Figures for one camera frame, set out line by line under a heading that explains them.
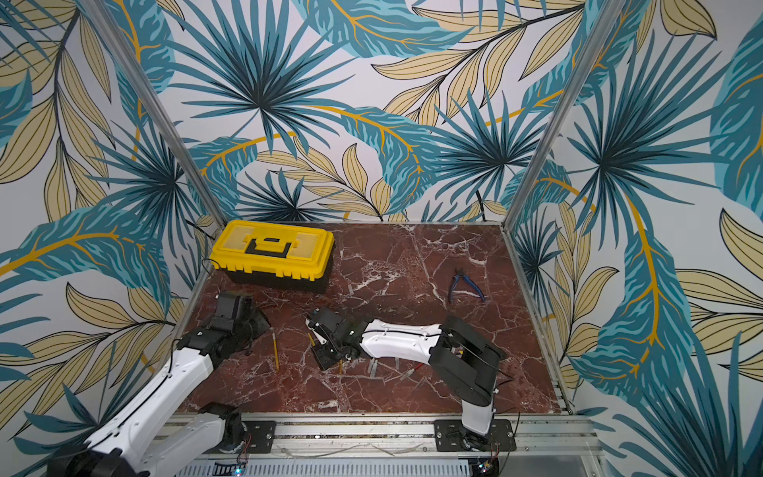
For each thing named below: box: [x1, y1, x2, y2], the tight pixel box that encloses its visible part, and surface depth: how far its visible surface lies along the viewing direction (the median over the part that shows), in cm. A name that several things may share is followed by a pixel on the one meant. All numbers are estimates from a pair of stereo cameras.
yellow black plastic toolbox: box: [209, 219, 335, 295], surface depth 91 cm
